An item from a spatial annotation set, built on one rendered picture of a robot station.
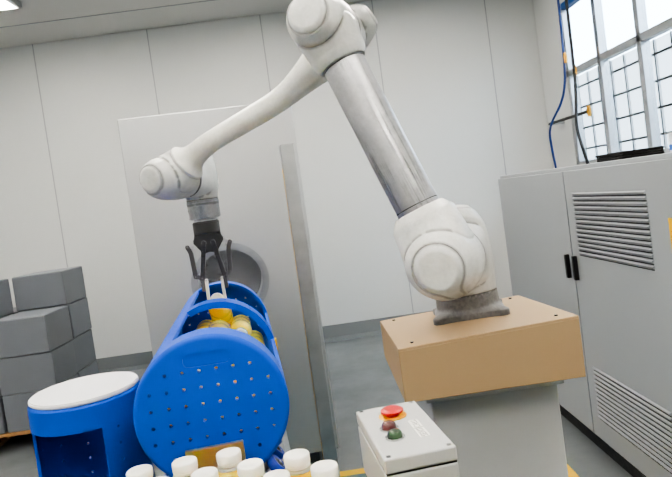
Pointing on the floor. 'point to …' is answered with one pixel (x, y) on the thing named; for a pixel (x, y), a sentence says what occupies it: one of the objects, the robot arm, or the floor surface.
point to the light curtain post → (308, 302)
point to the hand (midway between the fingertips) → (215, 290)
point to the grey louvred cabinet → (604, 293)
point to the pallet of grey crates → (41, 340)
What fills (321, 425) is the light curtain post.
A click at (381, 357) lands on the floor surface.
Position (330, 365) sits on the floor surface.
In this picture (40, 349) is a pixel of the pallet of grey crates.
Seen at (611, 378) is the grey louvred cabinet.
